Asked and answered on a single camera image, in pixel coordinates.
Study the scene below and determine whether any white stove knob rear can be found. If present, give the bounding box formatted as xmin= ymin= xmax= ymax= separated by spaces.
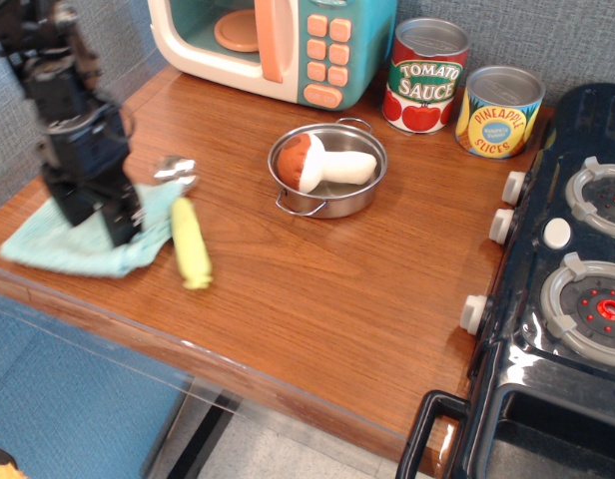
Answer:
xmin=501 ymin=171 xmax=526 ymax=206

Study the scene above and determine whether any black toy stove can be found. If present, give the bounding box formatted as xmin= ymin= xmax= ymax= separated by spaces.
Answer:
xmin=397 ymin=83 xmax=615 ymax=478

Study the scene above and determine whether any orange object at corner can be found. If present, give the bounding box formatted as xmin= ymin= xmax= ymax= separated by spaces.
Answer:
xmin=0 ymin=448 xmax=27 ymax=479

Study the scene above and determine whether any teal cream toy microwave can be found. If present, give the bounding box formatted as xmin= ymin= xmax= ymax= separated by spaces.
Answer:
xmin=149 ymin=0 xmax=397 ymax=111

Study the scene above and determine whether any plush brown white mushroom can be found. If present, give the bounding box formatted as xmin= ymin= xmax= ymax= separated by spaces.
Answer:
xmin=277 ymin=134 xmax=377 ymax=194

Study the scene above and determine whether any white stove knob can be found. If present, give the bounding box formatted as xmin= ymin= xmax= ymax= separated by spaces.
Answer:
xmin=501 ymin=171 xmax=526 ymax=206
xmin=488 ymin=209 xmax=514 ymax=245
xmin=459 ymin=295 xmax=488 ymax=335

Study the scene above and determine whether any light teal cloth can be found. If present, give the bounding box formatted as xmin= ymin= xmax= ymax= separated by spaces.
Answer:
xmin=0 ymin=182 xmax=183 ymax=278

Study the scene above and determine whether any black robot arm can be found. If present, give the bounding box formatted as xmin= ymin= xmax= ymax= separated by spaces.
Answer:
xmin=0 ymin=1 xmax=144 ymax=246

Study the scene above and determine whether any grey front stove burner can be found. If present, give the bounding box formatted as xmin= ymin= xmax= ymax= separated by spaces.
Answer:
xmin=540 ymin=252 xmax=615 ymax=367

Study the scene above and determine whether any white round stove button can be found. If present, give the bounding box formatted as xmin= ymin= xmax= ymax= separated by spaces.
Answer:
xmin=542 ymin=218 xmax=572 ymax=249

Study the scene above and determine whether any white stove knob front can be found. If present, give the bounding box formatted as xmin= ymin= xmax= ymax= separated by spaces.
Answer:
xmin=459 ymin=295 xmax=488 ymax=335

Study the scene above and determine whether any grey stove burner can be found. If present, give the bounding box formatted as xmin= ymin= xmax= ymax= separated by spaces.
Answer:
xmin=565 ymin=156 xmax=615 ymax=238
xmin=540 ymin=252 xmax=615 ymax=367

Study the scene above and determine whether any grey rear stove burner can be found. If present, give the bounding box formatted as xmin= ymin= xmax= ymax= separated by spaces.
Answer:
xmin=565 ymin=156 xmax=615 ymax=238

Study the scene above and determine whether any pineapple slices can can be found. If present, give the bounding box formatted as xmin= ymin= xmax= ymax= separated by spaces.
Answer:
xmin=455 ymin=66 xmax=545 ymax=159

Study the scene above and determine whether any tomato sauce can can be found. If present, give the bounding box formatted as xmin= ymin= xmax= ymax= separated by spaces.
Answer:
xmin=382 ymin=17 xmax=470 ymax=134

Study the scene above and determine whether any white stove knob middle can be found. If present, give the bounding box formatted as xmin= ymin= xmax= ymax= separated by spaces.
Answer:
xmin=488 ymin=209 xmax=514 ymax=245

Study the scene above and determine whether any spoon with yellow-green handle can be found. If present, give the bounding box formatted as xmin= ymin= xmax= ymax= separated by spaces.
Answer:
xmin=153 ymin=156 xmax=213 ymax=290

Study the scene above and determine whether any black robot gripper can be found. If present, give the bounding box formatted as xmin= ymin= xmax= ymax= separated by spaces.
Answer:
xmin=35 ymin=64 xmax=144 ymax=246

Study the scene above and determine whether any small steel pan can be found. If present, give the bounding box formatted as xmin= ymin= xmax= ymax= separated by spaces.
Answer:
xmin=268 ymin=118 xmax=388 ymax=219

